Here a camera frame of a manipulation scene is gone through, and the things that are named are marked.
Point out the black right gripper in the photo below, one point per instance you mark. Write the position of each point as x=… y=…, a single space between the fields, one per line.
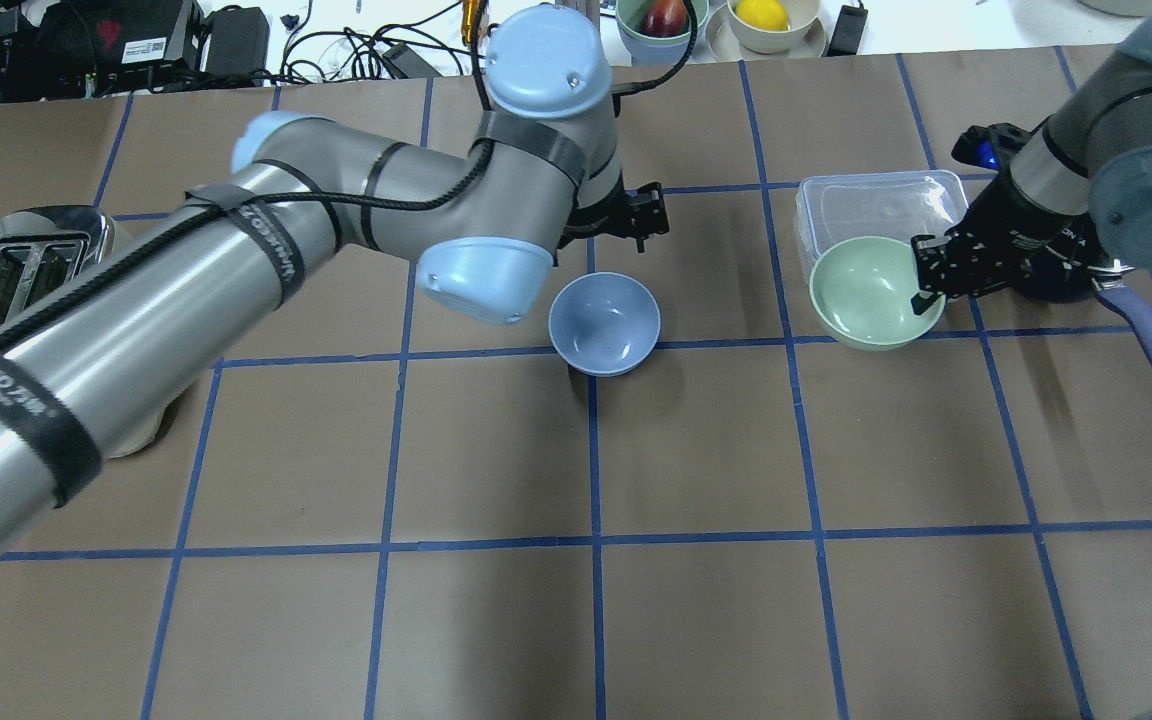
x=1024 y=243

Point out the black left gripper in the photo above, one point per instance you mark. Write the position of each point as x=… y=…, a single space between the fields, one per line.
x=639 y=213

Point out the green bowl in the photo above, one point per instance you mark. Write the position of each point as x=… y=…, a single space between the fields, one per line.
x=867 y=294

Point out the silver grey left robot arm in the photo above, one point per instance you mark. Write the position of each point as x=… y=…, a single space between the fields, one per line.
x=86 y=368

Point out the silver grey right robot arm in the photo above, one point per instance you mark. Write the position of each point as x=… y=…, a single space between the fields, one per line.
x=1091 y=158

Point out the light blue bowl with fruit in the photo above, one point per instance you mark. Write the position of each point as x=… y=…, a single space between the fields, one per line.
x=655 y=51

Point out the beige bowl with lemon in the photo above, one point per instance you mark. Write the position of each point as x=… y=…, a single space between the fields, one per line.
x=802 y=13

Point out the clear plastic food container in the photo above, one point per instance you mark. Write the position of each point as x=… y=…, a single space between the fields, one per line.
x=898 y=205

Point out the dark blue saucepan with lid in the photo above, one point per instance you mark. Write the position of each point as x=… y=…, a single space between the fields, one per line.
x=1075 y=268

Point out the beige plate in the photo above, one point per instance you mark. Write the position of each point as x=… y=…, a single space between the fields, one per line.
x=723 y=44

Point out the red mango fruit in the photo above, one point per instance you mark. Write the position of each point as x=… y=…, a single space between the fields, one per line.
x=665 y=19

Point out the black power adapter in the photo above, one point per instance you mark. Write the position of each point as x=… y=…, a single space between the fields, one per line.
x=848 y=30

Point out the yellow lemon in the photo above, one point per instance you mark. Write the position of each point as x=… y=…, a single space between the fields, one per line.
x=768 y=15

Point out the black power brick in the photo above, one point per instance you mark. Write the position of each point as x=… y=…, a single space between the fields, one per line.
x=236 y=47

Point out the cream two-slot toaster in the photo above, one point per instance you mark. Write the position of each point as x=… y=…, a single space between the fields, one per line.
x=42 y=249

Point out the black box device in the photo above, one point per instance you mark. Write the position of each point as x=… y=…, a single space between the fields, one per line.
x=95 y=48

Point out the orange screwdriver handle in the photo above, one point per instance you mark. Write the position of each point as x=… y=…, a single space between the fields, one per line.
x=473 y=13

